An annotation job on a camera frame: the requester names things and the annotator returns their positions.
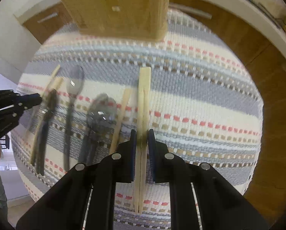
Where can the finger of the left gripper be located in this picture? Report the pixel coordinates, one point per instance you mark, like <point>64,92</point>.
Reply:
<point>29,101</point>

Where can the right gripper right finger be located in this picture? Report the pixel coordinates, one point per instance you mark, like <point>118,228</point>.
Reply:
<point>200,197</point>

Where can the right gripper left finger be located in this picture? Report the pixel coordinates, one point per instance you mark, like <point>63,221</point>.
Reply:
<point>84,198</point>

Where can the clear grey plastic spoon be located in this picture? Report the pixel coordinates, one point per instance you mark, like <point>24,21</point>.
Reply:
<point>73,88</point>

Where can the smoky spoon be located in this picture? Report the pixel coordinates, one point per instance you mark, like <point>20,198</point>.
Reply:
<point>31,123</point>

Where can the black plastic spoon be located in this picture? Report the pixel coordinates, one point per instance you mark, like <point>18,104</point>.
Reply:
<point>43,132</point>

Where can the striped woven table mat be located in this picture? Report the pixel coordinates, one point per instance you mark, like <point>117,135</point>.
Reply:
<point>139,135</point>

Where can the beige plastic utensil basket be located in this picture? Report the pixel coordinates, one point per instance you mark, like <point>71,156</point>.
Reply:
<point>127,19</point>

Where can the wooden base cabinets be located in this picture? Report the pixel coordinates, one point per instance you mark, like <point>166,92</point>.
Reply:
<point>265,76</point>

